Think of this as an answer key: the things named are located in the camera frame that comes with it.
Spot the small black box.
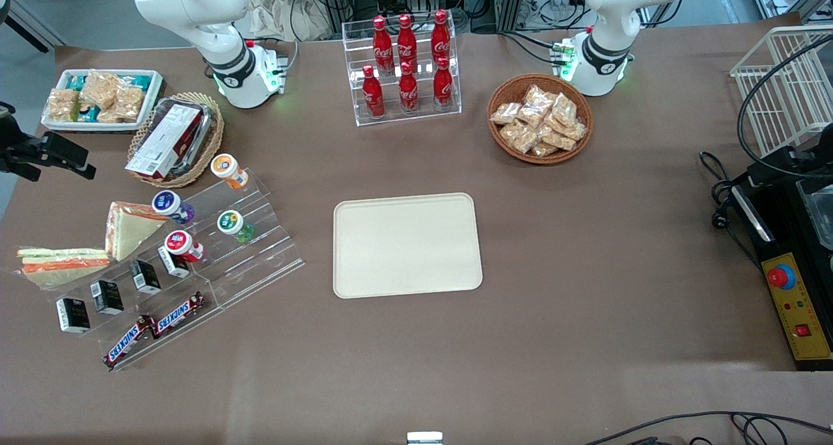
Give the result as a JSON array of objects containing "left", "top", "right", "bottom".
[
  {"left": 89, "top": 279, "right": 125, "bottom": 316},
  {"left": 55, "top": 297, "right": 92, "bottom": 334},
  {"left": 128, "top": 259, "right": 163, "bottom": 296},
  {"left": 157, "top": 245, "right": 191, "bottom": 280}
]

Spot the white wire basket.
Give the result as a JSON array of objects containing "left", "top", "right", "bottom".
[{"left": 728, "top": 25, "right": 833, "bottom": 160}]

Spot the green gum bottle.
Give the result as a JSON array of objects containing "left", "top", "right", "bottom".
[{"left": 217, "top": 209, "right": 256, "bottom": 245}]

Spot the snickers chocolate bar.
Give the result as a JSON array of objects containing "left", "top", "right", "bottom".
[
  {"left": 150, "top": 291, "right": 206, "bottom": 340},
  {"left": 102, "top": 314, "right": 157, "bottom": 370}
]

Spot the triangular wrapped sandwich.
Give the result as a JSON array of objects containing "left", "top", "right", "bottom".
[{"left": 105, "top": 201, "right": 169, "bottom": 262}]

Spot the orange gum bottle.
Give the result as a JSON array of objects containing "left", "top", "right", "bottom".
[{"left": 210, "top": 154, "right": 250, "bottom": 191}]

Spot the red cola bottle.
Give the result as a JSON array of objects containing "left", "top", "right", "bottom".
[
  {"left": 430, "top": 9, "right": 452, "bottom": 68},
  {"left": 396, "top": 14, "right": 418, "bottom": 74},
  {"left": 432, "top": 57, "right": 454, "bottom": 113},
  {"left": 372, "top": 16, "right": 394, "bottom": 76},
  {"left": 362, "top": 65, "right": 385, "bottom": 120},
  {"left": 398, "top": 61, "right": 420, "bottom": 116}
]

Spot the oval light wicker basket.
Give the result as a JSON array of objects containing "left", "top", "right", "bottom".
[{"left": 126, "top": 92, "right": 226, "bottom": 189}]

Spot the white rectangular snack bin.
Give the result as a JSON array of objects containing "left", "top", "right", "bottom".
[{"left": 40, "top": 68, "right": 164, "bottom": 134}]

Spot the red emergency stop button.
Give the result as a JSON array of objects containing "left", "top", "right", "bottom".
[{"left": 767, "top": 264, "right": 797, "bottom": 291}]

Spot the clear rice cracker packet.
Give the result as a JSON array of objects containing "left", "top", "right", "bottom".
[
  {"left": 46, "top": 88, "right": 81, "bottom": 122},
  {"left": 81, "top": 71, "right": 122, "bottom": 108},
  {"left": 113, "top": 85, "right": 146, "bottom": 122}
]

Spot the purple gum bottle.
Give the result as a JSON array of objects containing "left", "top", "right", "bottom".
[{"left": 151, "top": 190, "right": 196, "bottom": 226}]

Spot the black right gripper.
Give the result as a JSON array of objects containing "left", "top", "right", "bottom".
[{"left": 0, "top": 103, "right": 98, "bottom": 182}]

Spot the thick black looping cable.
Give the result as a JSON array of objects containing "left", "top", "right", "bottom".
[{"left": 736, "top": 36, "right": 833, "bottom": 179}]

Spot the thin black table cable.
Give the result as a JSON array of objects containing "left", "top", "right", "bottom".
[{"left": 582, "top": 411, "right": 833, "bottom": 445}]

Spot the round brown wicker basket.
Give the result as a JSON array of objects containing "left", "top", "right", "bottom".
[{"left": 486, "top": 74, "right": 594, "bottom": 167}]

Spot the red gum bottle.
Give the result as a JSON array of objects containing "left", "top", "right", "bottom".
[{"left": 163, "top": 230, "right": 205, "bottom": 264}]

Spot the beige plastic tray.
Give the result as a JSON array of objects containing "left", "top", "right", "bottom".
[{"left": 333, "top": 192, "right": 484, "bottom": 300}]

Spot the clear acrylic bottle rack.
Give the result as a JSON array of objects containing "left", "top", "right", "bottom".
[{"left": 342, "top": 12, "right": 463, "bottom": 128}]

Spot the black power cable with plug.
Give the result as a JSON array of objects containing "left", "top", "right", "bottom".
[{"left": 699, "top": 150, "right": 763, "bottom": 267}]

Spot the clear acrylic stepped display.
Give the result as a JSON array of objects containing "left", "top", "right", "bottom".
[{"left": 39, "top": 168, "right": 306, "bottom": 373}]

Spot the red white cookie box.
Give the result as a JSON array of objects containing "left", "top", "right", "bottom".
[{"left": 124, "top": 103, "right": 204, "bottom": 182}]

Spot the black yellow control box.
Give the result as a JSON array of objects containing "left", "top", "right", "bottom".
[{"left": 728, "top": 177, "right": 833, "bottom": 373}]

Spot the flat wrapped sandwich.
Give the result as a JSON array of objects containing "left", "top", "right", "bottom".
[{"left": 16, "top": 246, "right": 112, "bottom": 291}]

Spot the black device on control box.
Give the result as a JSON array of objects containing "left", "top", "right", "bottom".
[{"left": 744, "top": 124, "right": 833, "bottom": 187}]

